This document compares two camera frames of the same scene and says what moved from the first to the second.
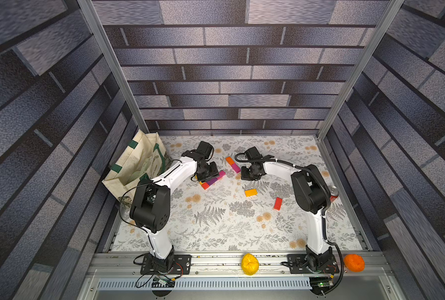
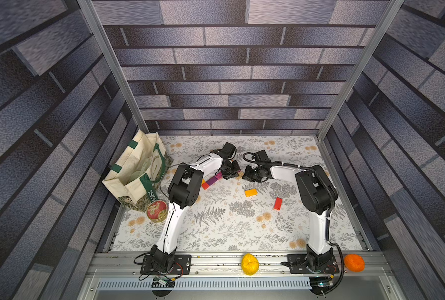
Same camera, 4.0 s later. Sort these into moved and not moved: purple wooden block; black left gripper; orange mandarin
Moved: black left gripper
Not moved: orange mandarin; purple wooden block
